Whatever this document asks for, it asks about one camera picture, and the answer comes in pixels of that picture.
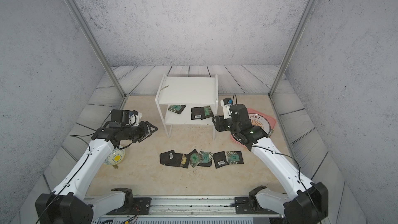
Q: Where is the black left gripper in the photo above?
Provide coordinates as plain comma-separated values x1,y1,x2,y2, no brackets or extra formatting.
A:
122,120,159,143

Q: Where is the black tea bag barcode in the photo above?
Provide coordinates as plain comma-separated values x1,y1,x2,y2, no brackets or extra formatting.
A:
212,151,229,169

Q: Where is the jasmine tea bag floral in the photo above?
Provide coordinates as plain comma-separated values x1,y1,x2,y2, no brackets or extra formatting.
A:
198,151,212,168

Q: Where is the floral tea bag green label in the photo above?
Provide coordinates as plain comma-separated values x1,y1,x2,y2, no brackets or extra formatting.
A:
226,151,244,164

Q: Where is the black tea bag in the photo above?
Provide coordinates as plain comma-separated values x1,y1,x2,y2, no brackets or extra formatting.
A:
202,105,214,119
166,153,183,167
159,150,175,165

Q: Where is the oolong tea bag yellow label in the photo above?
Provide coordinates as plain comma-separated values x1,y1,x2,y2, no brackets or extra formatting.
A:
180,154,190,169

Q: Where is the green label tea bag pile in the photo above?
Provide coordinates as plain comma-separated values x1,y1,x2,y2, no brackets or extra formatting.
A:
189,149,202,168

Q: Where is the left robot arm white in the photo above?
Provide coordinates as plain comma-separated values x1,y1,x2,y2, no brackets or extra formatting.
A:
35,110,158,224

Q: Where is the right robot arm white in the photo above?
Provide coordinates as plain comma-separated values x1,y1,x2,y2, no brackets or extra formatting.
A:
212,97,329,224

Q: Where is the black tea bag text back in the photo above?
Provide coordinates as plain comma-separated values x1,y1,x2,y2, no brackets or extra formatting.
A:
191,107,205,120

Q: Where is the white two-tier shelf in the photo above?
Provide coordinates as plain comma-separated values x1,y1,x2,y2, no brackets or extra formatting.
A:
155,74,219,138

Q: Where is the round printed plate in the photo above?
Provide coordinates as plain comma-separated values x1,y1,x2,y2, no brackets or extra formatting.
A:
249,113,277,136

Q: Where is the yellow patterned bowl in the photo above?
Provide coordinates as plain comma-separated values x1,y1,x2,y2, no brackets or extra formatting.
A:
103,148,125,169

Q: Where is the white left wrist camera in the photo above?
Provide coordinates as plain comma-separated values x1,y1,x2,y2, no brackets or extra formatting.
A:
129,110,142,126

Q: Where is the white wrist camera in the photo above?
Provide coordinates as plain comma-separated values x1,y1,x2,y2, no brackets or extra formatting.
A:
129,110,142,126
220,97,233,119

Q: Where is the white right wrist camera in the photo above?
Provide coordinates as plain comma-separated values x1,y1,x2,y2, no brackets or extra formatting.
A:
220,97,233,119

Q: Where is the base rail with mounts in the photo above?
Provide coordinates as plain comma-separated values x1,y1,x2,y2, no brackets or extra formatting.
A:
83,194,327,224

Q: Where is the aluminium frame post left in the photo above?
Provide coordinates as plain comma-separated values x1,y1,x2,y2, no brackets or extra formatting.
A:
64,0,127,99

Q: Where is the aluminium frame post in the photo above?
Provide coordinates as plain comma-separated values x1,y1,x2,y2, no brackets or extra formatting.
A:
64,0,127,99
268,0,317,99

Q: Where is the aluminium frame post right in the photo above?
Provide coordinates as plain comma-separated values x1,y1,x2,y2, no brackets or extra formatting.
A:
268,0,317,99

